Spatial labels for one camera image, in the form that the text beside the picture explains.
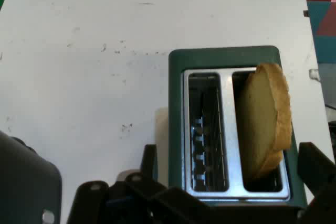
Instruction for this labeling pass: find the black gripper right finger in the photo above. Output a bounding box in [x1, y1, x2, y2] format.
[297, 142, 336, 224]

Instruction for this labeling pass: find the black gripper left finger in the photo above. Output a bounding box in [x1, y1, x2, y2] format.
[67, 144, 211, 224]

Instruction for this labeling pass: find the dark grey rounded housing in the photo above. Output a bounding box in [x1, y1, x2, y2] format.
[0, 130, 63, 224]

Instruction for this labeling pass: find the toasted bread slice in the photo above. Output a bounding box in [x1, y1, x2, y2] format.
[237, 62, 293, 180]

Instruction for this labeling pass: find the dark green two-slot toaster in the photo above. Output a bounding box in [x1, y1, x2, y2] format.
[167, 45, 308, 209]

